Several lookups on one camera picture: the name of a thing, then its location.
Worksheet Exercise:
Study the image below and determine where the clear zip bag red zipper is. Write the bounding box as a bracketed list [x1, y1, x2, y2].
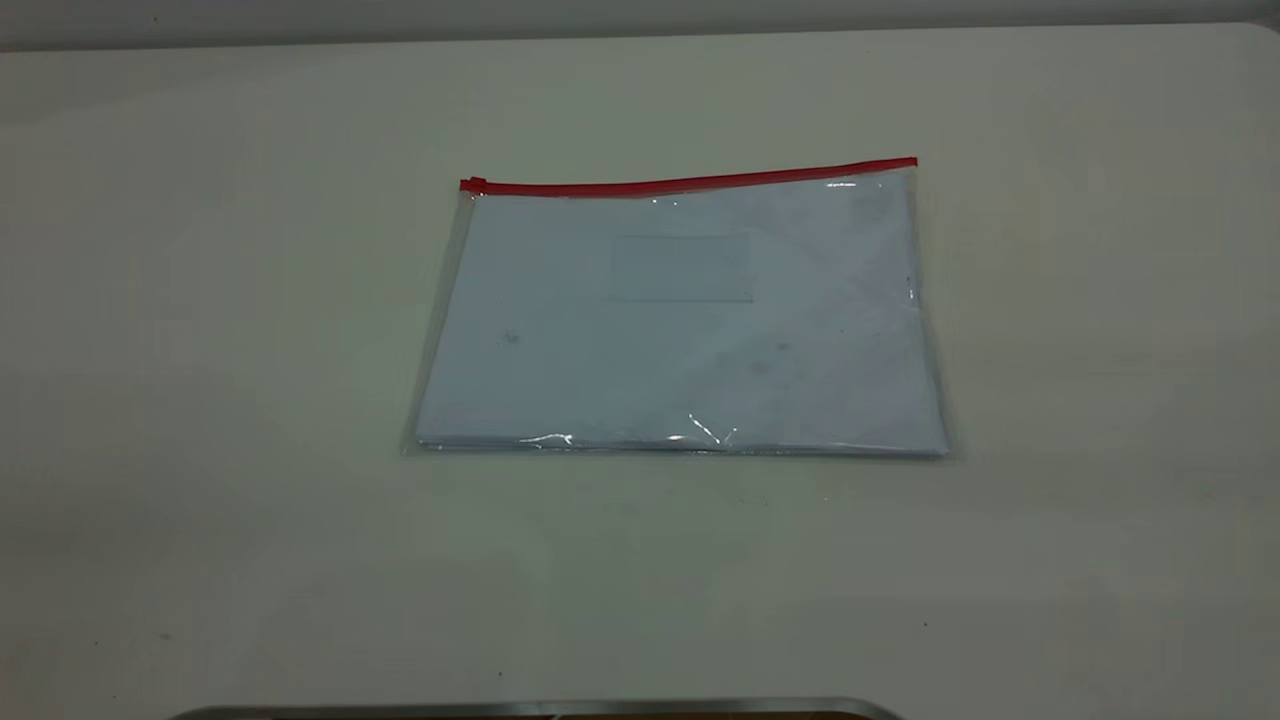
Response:
[402, 156, 957, 462]

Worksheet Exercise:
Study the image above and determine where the silver metal rim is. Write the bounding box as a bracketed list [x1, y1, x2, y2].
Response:
[170, 697, 906, 720]

